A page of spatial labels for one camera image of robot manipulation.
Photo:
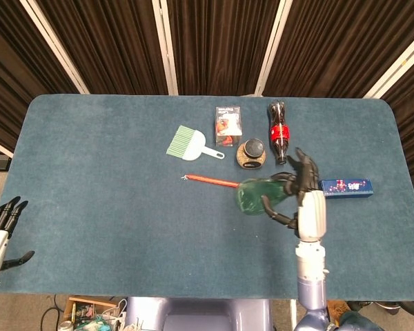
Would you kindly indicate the blue table cloth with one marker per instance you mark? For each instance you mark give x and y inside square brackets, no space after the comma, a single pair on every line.
[124,224]

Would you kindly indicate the clear box with red figure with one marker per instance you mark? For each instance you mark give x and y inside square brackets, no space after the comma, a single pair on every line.
[227,125]

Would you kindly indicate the dark brown curtain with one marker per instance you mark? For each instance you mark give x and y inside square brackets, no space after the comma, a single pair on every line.
[221,41]

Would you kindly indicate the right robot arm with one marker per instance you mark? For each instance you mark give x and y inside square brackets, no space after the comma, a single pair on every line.
[310,286]

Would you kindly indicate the wooden box with clutter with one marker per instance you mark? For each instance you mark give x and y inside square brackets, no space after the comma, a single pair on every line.
[86,312]

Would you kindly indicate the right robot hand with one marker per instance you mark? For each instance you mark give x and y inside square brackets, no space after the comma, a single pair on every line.
[305,203]

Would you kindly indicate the green spray bottle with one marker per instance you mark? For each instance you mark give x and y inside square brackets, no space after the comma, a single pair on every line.
[258,198]

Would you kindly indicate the round jar with black lid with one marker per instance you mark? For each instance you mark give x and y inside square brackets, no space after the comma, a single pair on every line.
[251,154]

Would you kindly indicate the blue rectangular printed box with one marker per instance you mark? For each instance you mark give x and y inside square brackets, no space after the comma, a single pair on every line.
[348,188]

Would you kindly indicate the green bristle white brush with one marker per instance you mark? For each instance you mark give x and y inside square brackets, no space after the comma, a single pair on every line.
[189,146]

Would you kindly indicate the red candle stick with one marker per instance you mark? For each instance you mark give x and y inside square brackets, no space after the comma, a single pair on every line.
[210,179]

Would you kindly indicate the purple robot base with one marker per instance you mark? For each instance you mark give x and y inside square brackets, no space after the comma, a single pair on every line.
[200,315]

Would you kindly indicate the white partition frame post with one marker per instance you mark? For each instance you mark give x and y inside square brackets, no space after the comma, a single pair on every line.
[396,65]
[165,45]
[55,45]
[272,48]

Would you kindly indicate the cola bottle with red label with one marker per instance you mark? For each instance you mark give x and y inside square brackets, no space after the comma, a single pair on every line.
[279,134]

